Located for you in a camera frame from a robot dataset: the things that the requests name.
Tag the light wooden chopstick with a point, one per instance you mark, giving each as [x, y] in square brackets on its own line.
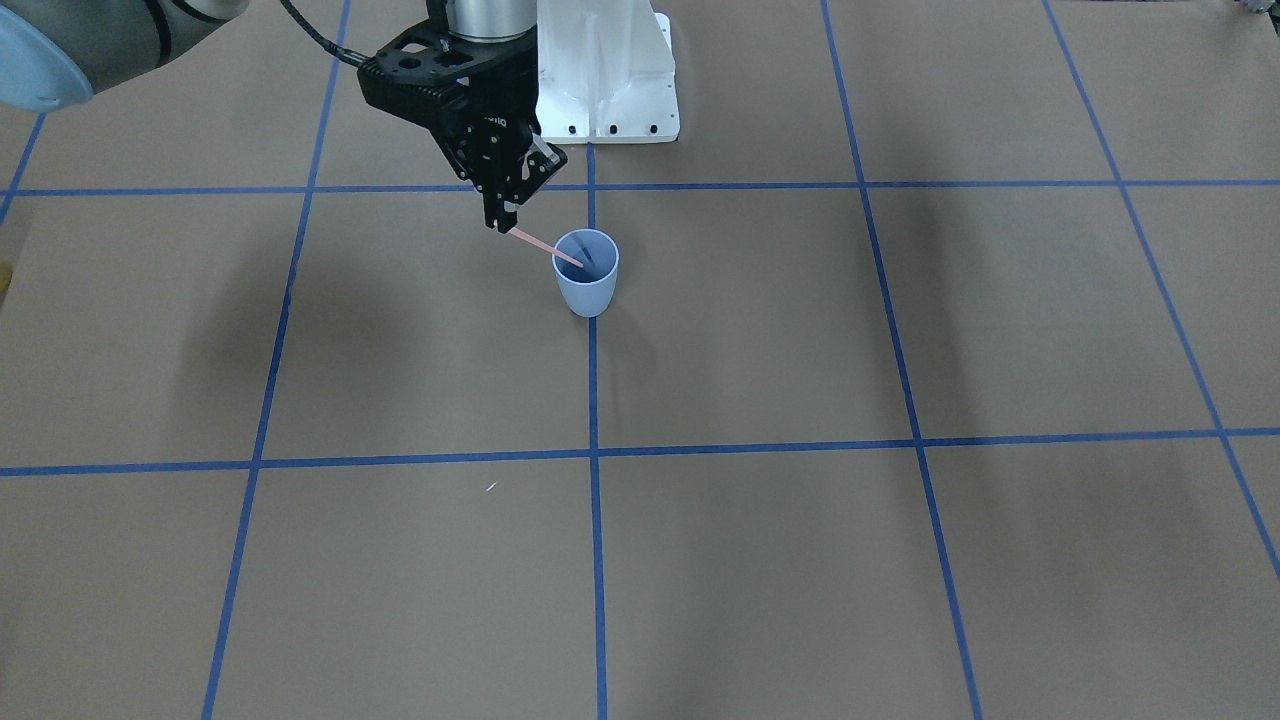
[544, 246]

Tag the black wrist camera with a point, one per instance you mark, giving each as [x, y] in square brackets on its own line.
[420, 73]

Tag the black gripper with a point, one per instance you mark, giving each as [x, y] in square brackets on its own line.
[497, 133]

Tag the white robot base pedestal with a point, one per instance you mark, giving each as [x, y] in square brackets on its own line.
[607, 73]

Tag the light blue plastic cup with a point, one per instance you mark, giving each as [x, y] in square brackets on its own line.
[587, 270]

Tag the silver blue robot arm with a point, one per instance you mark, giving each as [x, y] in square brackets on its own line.
[467, 73]

